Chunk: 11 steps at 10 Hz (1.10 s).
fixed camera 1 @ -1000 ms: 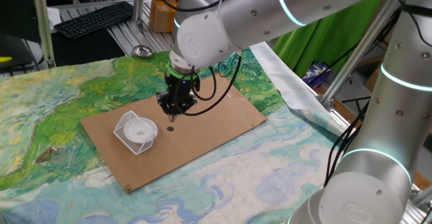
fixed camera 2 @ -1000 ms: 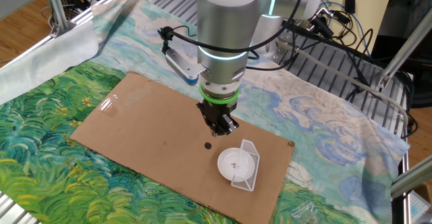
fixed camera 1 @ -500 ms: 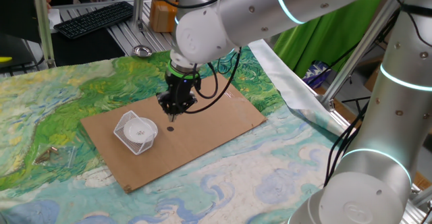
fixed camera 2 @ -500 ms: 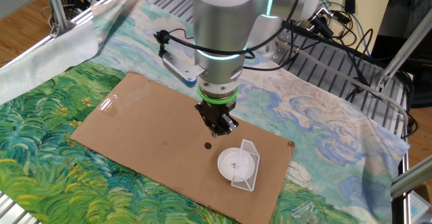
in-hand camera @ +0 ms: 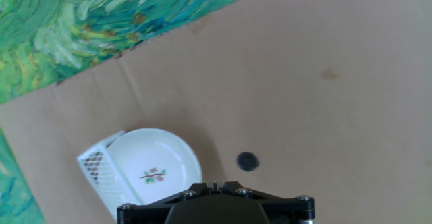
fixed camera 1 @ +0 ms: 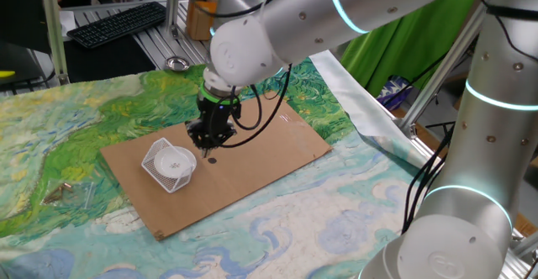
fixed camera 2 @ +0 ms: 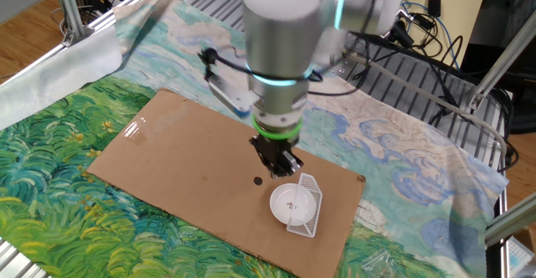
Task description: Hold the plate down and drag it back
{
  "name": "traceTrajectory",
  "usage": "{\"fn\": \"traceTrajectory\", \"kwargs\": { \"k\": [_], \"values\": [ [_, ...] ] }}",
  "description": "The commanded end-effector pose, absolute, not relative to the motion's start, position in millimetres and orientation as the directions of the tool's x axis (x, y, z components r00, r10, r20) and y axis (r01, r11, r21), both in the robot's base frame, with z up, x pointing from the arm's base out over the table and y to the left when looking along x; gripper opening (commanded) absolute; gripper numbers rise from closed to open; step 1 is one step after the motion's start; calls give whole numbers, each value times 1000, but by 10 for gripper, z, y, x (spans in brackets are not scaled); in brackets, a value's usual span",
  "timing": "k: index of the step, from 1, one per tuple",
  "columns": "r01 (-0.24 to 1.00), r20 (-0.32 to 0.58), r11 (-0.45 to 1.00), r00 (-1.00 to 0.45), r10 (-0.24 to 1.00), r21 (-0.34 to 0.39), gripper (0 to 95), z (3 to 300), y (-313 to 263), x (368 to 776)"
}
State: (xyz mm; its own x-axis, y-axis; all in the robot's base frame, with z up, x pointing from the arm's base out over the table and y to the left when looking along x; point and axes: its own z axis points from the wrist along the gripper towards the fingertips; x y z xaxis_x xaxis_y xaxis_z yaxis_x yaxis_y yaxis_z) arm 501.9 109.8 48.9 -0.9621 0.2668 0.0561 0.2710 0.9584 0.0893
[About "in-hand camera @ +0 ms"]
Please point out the black round dot marker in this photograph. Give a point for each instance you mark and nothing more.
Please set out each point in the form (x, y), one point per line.
(247, 161)

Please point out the small white bowl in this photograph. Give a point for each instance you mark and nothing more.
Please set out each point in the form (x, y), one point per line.
(152, 149)

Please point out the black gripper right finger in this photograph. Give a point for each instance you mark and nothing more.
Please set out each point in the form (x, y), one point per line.
(290, 210)

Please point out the painted landscape tablecloth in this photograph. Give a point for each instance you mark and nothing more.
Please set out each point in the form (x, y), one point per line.
(67, 25)

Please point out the brown cardboard sheet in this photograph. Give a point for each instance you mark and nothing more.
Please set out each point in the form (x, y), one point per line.
(270, 99)

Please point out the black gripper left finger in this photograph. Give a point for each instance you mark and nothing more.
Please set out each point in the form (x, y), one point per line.
(145, 210)

